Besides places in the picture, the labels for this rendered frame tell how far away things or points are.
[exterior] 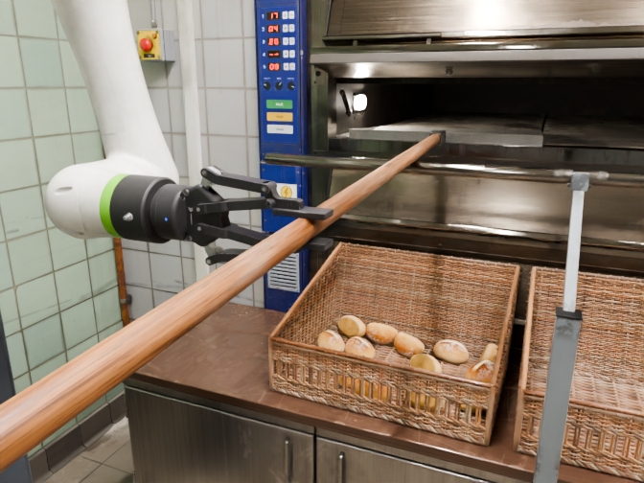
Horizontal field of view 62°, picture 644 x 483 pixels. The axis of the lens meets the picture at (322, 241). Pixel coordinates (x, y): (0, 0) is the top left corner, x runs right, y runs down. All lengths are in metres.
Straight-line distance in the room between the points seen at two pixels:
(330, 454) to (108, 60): 0.99
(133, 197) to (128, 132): 0.18
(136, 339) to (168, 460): 1.33
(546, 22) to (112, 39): 1.06
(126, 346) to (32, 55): 1.68
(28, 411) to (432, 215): 1.39
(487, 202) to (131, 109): 1.04
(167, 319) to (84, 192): 0.41
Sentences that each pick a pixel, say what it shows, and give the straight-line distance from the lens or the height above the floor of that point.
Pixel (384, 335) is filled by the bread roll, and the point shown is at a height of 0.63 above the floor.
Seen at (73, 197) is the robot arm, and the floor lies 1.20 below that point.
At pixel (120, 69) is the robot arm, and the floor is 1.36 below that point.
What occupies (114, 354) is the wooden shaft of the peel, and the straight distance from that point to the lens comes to 0.38.
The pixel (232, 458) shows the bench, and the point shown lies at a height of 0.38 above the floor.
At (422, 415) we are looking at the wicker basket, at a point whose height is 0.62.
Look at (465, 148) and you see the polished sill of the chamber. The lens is 1.58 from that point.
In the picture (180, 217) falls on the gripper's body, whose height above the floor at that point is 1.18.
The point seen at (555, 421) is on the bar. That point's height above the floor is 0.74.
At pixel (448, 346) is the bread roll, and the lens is 1.56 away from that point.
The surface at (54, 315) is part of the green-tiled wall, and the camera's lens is 2.12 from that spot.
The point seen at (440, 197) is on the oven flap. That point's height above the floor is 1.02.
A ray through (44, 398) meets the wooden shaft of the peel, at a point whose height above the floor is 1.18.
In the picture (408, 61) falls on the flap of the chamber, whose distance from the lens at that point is 1.46.
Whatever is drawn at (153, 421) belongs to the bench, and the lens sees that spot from 1.66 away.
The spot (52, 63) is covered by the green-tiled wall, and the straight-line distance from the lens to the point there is 2.05.
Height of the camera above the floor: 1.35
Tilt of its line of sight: 17 degrees down
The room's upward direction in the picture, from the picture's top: straight up
